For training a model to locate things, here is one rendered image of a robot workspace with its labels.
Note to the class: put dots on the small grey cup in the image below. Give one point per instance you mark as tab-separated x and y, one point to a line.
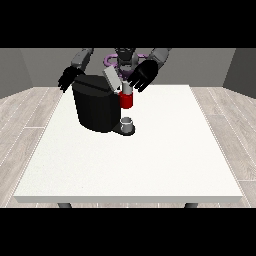
127	124

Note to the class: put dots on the small grey coffee pod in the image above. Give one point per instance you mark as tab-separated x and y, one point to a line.
126	87

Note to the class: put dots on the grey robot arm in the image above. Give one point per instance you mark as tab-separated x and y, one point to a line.
81	59
158	56

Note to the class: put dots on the grey robot trunk purple rings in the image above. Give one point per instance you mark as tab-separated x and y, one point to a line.
124	59

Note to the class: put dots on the black coffee machine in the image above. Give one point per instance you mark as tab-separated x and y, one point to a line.
95	103

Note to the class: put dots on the pale grey machine lid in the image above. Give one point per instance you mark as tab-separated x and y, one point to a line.
111	78

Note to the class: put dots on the red pod holder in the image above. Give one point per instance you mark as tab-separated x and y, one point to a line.
126	100

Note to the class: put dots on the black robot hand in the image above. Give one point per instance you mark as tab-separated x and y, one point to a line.
67	78
144	75

